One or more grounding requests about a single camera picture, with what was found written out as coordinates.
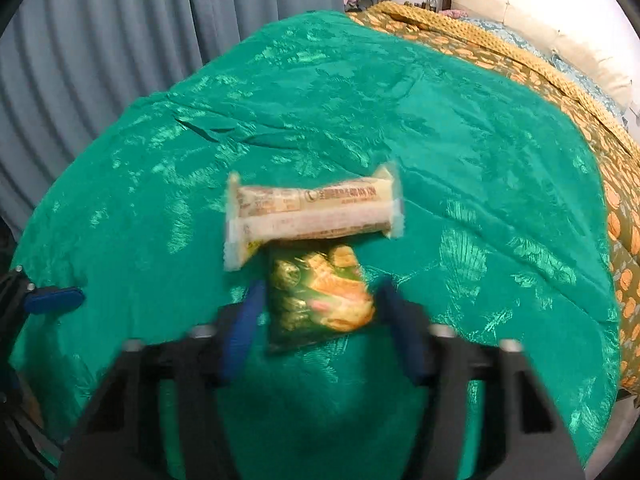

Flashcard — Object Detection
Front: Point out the beige snack packet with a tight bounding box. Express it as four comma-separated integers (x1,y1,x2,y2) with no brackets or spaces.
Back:
222,162,405,272

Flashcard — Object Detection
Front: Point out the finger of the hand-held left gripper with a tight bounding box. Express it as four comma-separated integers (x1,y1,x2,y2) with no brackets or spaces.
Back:
25,286,85,315

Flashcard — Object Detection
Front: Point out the green tablecloth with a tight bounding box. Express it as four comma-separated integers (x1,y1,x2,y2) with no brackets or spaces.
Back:
10,9,623,480

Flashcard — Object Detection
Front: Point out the orange patterned quilt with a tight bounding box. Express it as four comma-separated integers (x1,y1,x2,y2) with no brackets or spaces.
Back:
350,10,640,391

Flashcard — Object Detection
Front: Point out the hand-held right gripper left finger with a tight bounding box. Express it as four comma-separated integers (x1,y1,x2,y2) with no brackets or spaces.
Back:
57,279,267,480

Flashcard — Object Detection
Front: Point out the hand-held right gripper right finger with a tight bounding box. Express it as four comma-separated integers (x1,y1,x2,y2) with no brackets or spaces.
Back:
375,276,586,480

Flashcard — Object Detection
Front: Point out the teal patterned pillow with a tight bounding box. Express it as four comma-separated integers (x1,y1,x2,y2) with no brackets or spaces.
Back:
550,54,627,117
460,16,557,61

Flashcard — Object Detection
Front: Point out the blue-grey curtain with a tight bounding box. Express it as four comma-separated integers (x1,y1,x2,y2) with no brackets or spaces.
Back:
0,0,346,241

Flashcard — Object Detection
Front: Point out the beige padded headboard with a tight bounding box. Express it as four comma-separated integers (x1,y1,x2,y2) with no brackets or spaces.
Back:
442,0,640,111

